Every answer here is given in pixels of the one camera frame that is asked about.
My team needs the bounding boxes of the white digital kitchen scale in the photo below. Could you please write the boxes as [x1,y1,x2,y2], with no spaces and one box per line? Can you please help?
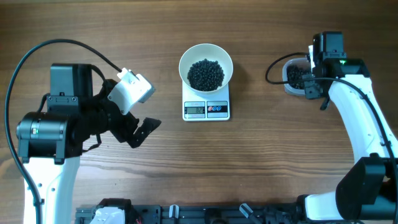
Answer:
[182,83,231,122]

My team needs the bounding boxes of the black beans in bowl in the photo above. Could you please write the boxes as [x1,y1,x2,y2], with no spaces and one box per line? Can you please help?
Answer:
[187,58,224,91]

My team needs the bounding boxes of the left black camera cable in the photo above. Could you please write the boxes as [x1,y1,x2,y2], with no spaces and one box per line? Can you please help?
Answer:
[4,39,124,224]

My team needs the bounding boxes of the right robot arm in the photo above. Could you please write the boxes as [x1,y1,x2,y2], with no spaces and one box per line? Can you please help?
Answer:
[303,32,397,223]

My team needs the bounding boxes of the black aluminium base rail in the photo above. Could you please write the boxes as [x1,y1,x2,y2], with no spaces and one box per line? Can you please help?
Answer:
[75,200,303,224]

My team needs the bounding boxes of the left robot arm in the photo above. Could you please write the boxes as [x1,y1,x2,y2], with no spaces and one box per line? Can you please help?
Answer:
[16,63,160,223]

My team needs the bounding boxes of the clear plastic container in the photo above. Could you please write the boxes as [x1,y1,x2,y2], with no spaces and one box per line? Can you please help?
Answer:
[282,57,311,96]

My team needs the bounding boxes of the white bowl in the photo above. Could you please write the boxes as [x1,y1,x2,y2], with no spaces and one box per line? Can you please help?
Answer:
[178,44,234,94]

